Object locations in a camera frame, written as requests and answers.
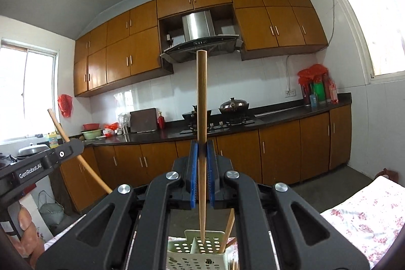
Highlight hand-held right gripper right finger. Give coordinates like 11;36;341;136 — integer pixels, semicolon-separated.
207;140;371;270

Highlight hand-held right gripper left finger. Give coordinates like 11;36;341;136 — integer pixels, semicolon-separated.
35;140;200;270

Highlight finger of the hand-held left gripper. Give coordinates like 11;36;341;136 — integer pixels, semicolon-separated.
35;140;200;270
41;139;85;170

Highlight green perforated utensil holder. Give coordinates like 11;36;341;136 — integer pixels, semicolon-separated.
166;229;241;270

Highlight person's left hand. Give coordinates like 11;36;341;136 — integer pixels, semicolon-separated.
17;203;45;262

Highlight yellow detergent bottle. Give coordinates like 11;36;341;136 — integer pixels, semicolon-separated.
47;131;60;149

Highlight silver pan lid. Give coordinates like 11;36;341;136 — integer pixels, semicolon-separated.
17;143;51;158

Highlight green plastic basin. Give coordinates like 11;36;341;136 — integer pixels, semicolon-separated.
81;129;103;140

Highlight black gas stove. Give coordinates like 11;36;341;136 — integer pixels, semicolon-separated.
179;118;257;135

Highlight red and white plastic bag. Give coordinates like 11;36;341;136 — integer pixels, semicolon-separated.
102;123;120;136

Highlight black kitchen countertop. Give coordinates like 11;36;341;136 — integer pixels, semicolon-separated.
63;93;352;150

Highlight black wok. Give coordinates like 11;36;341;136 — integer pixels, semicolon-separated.
182;105;212;128

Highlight metal cup with kitchen tools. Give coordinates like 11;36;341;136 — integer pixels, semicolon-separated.
118;113;131;134

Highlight small sliding window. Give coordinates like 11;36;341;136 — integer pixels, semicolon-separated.
0;37;60;144

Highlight wooden lower kitchen cabinets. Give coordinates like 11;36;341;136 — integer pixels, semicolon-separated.
60;104;352;214

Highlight dark pot with lid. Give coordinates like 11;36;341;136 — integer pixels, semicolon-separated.
219;97;249;115

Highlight dark cutting board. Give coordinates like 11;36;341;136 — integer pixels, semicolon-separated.
130;108;158;133

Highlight dark red bottle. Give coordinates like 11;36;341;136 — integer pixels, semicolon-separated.
300;78;312;106

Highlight green bottle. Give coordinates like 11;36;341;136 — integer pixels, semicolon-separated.
312;82;326;105

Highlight red plastic bag over bottles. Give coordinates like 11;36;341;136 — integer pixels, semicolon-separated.
297;64;328;81

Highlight red labelled bottle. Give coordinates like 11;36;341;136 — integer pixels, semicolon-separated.
327;78;339;104

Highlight steel range hood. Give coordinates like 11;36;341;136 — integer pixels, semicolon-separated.
160;11;244;63

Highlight floral pink white tablecloth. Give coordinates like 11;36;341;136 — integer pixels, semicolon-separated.
319;177;405;267

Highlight brown chair back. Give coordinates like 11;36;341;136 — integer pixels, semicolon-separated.
374;168;400;189

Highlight large bright window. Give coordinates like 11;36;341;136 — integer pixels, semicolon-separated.
324;0;405;81

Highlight red plastic bag on wall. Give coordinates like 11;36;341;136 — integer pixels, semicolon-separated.
57;94;74;118

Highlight wooden upper wall cabinets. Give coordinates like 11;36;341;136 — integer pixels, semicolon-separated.
73;0;329;98

